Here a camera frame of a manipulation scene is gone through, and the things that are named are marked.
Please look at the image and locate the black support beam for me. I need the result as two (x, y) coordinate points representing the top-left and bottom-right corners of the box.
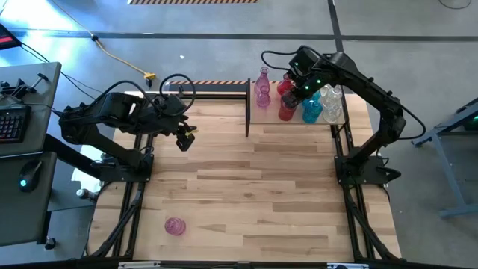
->
(43, 133), (104, 176)

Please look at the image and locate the black device green light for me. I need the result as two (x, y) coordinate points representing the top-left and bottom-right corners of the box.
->
(457, 97), (478, 132)

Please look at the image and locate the clear square glass bottle vase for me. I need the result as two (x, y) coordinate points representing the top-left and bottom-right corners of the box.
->
(323, 97), (343, 113)

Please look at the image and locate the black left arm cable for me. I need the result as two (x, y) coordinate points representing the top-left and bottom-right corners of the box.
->
(89, 73), (196, 117)

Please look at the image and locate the black board with hazard stripes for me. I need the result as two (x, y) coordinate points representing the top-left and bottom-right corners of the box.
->
(165, 79), (285, 94)

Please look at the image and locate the teal zigzag pattern glass vase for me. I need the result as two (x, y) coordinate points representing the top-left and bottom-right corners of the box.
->
(302, 99), (324, 125)

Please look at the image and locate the white metal bracket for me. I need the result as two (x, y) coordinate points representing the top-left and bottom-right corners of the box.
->
(326, 262), (370, 269)
(117, 261), (162, 269)

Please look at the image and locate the pink ringed round glass vase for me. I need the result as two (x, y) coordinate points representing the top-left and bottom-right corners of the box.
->
(164, 217), (187, 237)

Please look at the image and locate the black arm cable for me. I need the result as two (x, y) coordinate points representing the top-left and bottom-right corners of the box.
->
(89, 73), (196, 117)
(260, 45), (427, 141)

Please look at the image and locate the clear tall cone glass vase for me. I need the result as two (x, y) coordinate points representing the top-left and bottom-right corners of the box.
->
(320, 84), (343, 102)

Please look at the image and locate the dark grey side desk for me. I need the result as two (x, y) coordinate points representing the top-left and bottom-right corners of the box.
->
(0, 151), (58, 247)

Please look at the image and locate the black keyboard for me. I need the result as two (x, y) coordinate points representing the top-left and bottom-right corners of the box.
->
(0, 105), (33, 145)

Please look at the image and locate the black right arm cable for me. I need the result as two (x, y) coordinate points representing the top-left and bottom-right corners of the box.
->
(260, 45), (427, 141)

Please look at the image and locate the black floor cable loop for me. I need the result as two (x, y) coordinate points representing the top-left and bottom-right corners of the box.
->
(438, 0), (472, 10)

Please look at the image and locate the black table crossbar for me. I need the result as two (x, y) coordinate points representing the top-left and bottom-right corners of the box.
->
(0, 256), (478, 269)

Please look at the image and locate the red bulbous glass vase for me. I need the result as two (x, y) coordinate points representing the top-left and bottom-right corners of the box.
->
(276, 73), (295, 96)

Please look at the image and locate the red fluted oval glass vase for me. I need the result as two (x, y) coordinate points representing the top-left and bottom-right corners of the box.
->
(278, 100), (299, 122)

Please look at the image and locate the grey blue desk frame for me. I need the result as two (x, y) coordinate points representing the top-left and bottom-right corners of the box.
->
(410, 97), (478, 218)

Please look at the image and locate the pink tall cone glass vase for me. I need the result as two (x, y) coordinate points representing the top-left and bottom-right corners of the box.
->
(253, 66), (271, 96)

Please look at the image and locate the yellow extension cable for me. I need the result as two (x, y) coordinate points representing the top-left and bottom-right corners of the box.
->
(48, 0), (157, 82)

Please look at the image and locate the black desk clamp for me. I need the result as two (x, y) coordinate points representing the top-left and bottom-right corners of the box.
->
(0, 72), (49, 101)

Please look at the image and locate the black computer mouse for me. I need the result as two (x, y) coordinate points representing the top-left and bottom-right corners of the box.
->
(17, 159), (43, 194)

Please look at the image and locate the silver black bottle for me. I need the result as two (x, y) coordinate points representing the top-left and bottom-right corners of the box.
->
(75, 188), (101, 203)

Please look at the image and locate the black red screen device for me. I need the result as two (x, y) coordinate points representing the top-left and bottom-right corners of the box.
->
(0, 23), (22, 51)

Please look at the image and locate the clear round squat glass vase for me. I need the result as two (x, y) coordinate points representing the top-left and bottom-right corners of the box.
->
(323, 108), (344, 125)

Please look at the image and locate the wooden shelf black metal frame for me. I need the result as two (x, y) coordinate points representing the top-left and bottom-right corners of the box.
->
(244, 77), (354, 138)

